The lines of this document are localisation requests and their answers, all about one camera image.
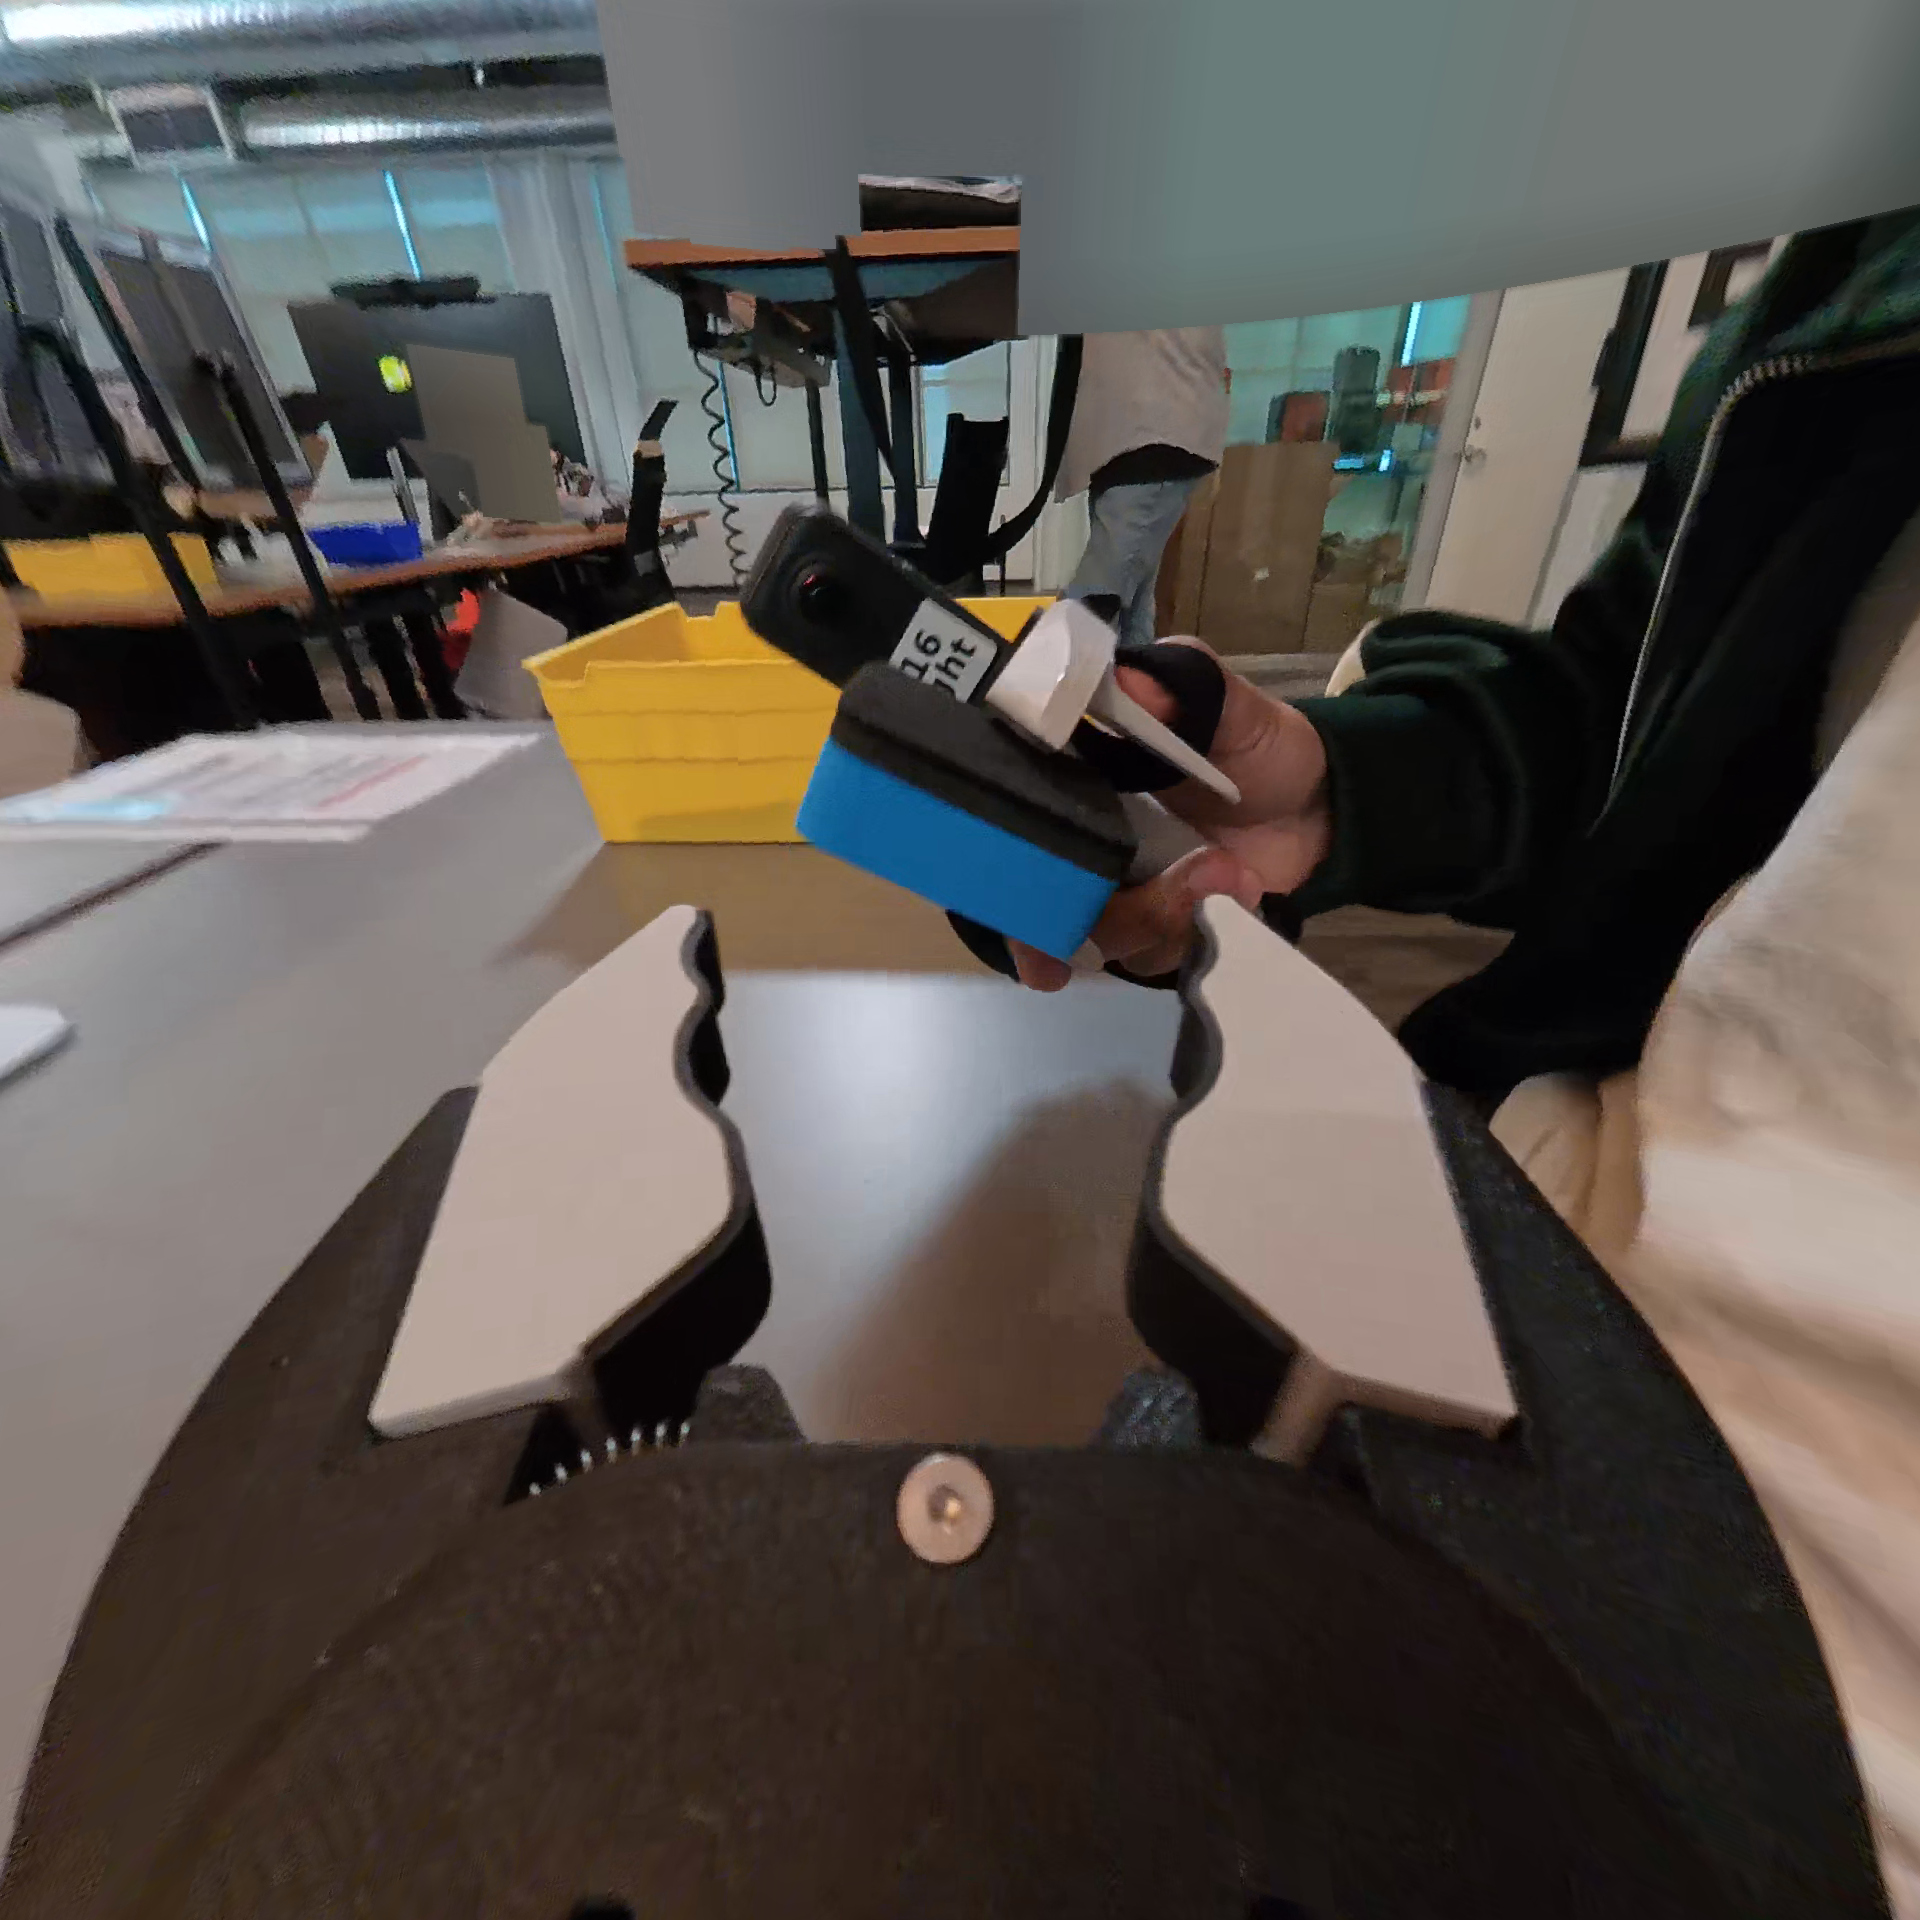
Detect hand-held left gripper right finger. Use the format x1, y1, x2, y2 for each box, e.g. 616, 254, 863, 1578
1124, 893, 1520, 1469

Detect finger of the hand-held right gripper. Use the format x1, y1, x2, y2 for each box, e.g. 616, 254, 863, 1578
988, 596, 1124, 754

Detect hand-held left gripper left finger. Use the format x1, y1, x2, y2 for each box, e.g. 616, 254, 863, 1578
365, 902, 778, 1449

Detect blue whiteboard eraser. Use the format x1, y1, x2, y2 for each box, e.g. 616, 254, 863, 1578
793, 663, 1143, 965

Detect person's right forearm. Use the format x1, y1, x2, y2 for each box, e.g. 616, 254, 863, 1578
1282, 598, 1683, 1087

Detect person's right hand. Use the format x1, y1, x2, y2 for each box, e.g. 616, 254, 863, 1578
1010, 668, 1338, 995

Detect large yellow plastic bin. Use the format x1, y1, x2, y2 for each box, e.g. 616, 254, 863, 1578
519, 595, 1060, 846

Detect black office chair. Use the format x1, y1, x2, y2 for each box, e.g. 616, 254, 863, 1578
621, 395, 682, 606

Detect brown cardboard boxes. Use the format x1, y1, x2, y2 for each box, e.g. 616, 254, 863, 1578
1168, 438, 1415, 655

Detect raised standing desk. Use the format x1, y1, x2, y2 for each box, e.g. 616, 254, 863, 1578
625, 223, 1025, 596

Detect long wooden workbench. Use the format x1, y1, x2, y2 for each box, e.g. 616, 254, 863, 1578
0, 510, 712, 636

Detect brown cardboard sheet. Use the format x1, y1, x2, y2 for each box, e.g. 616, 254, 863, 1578
403, 342, 562, 522

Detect cream cloth garment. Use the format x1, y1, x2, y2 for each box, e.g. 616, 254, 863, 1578
1493, 591, 1920, 1920

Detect white door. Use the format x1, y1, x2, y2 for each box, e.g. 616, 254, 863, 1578
1421, 274, 1603, 627

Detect printed paper stack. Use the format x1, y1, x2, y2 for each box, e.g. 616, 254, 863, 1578
0, 729, 545, 846

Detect black computer monitor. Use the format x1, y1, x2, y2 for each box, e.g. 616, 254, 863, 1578
285, 277, 591, 484

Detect small yellow storage bin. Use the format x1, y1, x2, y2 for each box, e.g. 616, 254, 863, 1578
0, 530, 208, 596

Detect black coiled cable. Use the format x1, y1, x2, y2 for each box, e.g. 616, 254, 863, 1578
696, 350, 751, 586

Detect silver ceiling duct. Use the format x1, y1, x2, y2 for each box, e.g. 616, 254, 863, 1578
0, 0, 607, 156

